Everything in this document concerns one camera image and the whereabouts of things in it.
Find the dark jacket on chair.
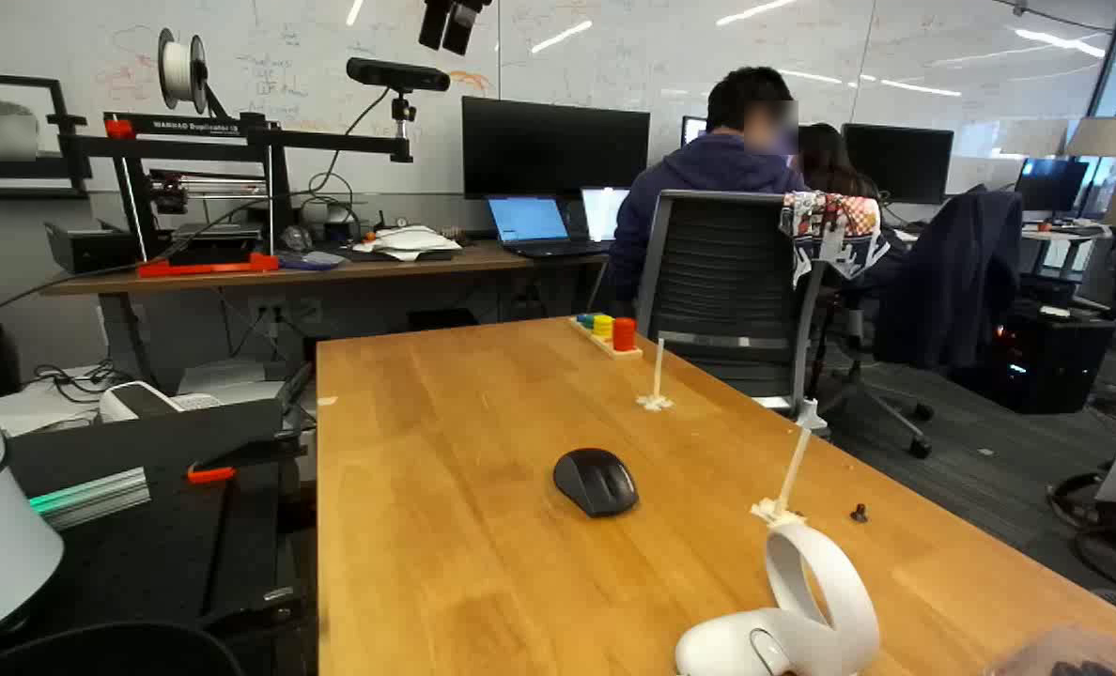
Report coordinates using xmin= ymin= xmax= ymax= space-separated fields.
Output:
xmin=875 ymin=189 xmax=1023 ymax=373

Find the red black 3D printer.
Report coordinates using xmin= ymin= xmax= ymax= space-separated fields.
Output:
xmin=50 ymin=111 xmax=408 ymax=278

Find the white filament spool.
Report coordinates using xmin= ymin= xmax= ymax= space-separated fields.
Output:
xmin=159 ymin=31 xmax=206 ymax=111

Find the framed portrait picture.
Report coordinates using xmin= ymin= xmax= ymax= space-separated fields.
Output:
xmin=0 ymin=82 xmax=60 ymax=157

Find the patterned cloth on chair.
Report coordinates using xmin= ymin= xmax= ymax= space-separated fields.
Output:
xmin=779 ymin=190 xmax=889 ymax=281

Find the large black monitor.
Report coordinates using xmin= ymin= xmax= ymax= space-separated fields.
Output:
xmin=463 ymin=96 xmax=649 ymax=195

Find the grey mesh office chair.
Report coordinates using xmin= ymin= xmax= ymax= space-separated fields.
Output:
xmin=632 ymin=184 xmax=935 ymax=460

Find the white plastic post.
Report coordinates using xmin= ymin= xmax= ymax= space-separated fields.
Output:
xmin=635 ymin=336 xmax=674 ymax=414
xmin=751 ymin=425 xmax=816 ymax=524

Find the brown wooden side desk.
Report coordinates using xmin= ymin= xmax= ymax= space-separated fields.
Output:
xmin=40 ymin=239 xmax=607 ymax=390

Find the open laptop blue screen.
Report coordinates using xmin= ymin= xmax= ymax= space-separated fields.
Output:
xmin=490 ymin=195 xmax=597 ymax=258

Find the black stereo camera on stand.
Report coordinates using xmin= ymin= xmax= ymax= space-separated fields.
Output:
xmin=347 ymin=55 xmax=449 ymax=124

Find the far white plastic post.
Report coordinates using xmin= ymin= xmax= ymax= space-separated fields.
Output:
xmin=635 ymin=336 xmax=674 ymax=414

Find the near white plastic post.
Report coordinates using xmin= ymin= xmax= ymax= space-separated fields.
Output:
xmin=751 ymin=425 xmax=816 ymax=524

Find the colourful toy block set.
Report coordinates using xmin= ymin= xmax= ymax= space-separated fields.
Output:
xmin=572 ymin=310 xmax=640 ymax=355

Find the person in purple hoodie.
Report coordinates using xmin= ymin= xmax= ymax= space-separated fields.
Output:
xmin=607 ymin=66 xmax=803 ymax=310

